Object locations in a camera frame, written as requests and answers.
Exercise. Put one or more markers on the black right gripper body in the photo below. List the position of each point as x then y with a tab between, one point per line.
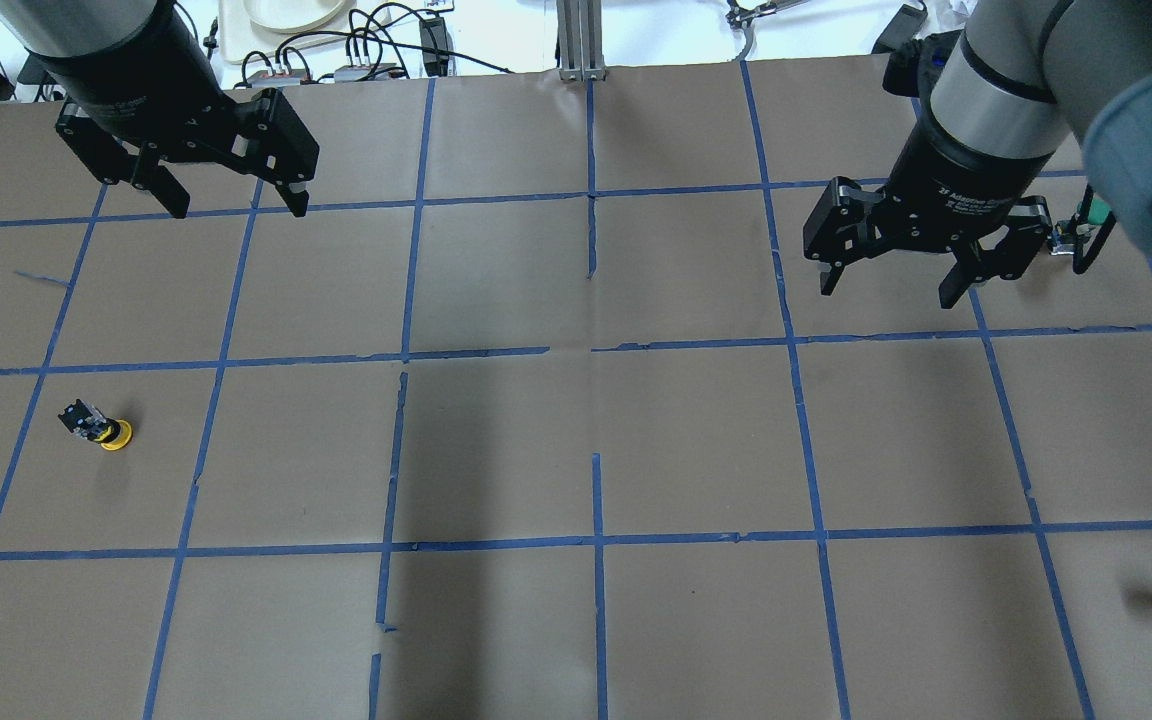
971	180

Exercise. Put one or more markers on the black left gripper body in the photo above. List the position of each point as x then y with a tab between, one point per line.
126	90

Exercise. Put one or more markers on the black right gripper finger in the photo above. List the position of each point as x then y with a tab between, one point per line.
840	230
1028	226

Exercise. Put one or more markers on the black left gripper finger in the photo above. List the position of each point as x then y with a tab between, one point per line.
285	163
105	157

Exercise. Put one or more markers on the yellow push button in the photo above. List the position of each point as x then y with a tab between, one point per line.
85	421

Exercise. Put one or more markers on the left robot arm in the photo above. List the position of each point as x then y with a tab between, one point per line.
26	20

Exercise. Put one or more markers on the beige tray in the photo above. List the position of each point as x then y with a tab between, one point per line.
238	35

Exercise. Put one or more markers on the grey usb hub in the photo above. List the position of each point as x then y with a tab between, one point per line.
368	72

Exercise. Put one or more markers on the beige plate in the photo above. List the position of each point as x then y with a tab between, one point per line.
292	16

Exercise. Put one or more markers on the black power adapter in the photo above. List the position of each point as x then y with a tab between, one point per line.
435	44

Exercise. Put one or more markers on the wrist camera with green cable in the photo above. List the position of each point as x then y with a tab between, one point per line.
1084	234

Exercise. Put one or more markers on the aluminium frame post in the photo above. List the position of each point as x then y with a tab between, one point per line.
580	56

